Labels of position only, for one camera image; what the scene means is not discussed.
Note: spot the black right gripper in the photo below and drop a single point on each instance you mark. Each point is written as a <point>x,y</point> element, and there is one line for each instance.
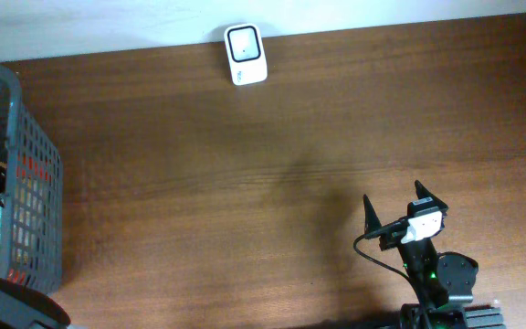
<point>392,235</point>

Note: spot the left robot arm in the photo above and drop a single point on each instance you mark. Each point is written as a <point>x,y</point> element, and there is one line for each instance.
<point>22,307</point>

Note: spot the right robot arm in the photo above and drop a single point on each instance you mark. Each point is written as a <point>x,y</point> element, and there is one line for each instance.
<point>442,282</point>

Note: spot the white barcode scanner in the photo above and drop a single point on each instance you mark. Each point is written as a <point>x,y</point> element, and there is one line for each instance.
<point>246,54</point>

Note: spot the grey plastic mesh basket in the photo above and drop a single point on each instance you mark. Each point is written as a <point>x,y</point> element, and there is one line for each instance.
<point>31,225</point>

